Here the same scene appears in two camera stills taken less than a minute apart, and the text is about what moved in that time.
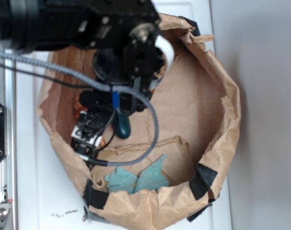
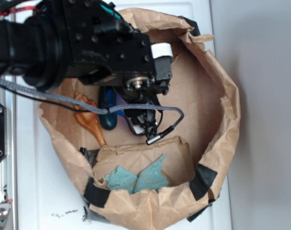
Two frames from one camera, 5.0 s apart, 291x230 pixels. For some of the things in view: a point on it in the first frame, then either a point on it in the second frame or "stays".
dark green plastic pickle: (123, 126) → (107, 96)
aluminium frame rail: (4, 173) stays
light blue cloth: (152, 177) stays
